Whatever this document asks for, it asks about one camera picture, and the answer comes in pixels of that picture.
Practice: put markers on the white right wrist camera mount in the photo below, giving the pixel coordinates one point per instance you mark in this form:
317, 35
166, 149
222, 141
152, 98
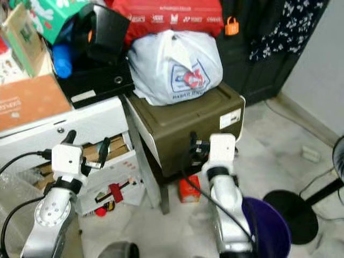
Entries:
223, 150

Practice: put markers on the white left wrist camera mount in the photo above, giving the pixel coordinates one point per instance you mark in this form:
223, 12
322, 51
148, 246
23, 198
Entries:
68, 161

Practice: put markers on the white cartoon printed sheet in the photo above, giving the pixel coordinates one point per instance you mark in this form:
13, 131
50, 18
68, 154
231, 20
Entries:
13, 70

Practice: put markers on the black standing fan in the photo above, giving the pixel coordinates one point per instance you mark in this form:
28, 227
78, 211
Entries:
295, 215

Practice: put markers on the black printer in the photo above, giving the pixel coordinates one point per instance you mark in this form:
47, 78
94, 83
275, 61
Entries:
97, 70

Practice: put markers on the green printed gift box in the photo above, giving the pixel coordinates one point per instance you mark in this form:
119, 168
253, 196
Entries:
59, 16

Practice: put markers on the orange padlock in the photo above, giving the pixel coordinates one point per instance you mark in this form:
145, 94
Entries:
233, 27

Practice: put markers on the small red ball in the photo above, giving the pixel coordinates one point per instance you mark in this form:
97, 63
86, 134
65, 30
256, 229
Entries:
100, 212

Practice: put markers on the purple plastic bin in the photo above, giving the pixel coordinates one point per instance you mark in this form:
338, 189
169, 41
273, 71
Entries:
271, 231

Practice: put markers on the red white-printed bag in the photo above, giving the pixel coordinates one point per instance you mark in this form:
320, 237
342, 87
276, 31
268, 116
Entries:
166, 16

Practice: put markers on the grey robot left leg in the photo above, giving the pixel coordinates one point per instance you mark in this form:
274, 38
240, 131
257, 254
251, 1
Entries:
118, 250

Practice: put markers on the black white floral cloth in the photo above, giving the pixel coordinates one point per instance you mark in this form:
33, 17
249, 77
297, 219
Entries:
290, 27

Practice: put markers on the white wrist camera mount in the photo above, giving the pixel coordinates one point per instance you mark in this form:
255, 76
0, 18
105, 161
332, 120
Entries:
68, 161
223, 150

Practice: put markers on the dark wooden cabinet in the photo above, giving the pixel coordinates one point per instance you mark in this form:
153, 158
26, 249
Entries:
252, 80

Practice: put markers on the blue plastic bottle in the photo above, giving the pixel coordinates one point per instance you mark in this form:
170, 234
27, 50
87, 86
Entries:
63, 62

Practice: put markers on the white drawer cabinet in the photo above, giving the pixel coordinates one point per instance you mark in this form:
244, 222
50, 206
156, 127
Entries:
64, 126

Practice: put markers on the white plug socket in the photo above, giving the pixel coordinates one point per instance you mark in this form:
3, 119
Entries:
310, 154

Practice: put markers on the beige green book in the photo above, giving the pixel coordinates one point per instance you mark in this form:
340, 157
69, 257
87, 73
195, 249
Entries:
27, 37

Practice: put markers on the red clamp tool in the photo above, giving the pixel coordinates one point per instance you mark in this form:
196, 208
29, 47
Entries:
114, 193

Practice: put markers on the orange cardboard box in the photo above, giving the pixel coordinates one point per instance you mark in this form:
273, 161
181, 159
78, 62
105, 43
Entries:
32, 105

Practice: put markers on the white logo plastic bag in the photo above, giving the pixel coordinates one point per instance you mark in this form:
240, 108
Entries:
172, 70

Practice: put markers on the small red box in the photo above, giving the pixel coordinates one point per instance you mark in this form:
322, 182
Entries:
190, 189

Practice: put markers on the olive brown box appliance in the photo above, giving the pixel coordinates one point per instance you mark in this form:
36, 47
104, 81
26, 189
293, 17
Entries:
183, 131

